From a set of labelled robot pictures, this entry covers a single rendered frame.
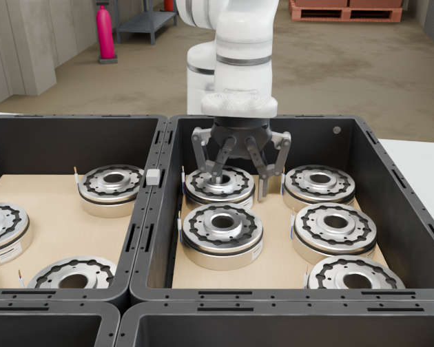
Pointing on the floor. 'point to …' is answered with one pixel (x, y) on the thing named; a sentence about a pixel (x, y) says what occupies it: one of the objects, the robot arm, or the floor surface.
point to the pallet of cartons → (394, 9)
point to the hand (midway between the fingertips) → (239, 188)
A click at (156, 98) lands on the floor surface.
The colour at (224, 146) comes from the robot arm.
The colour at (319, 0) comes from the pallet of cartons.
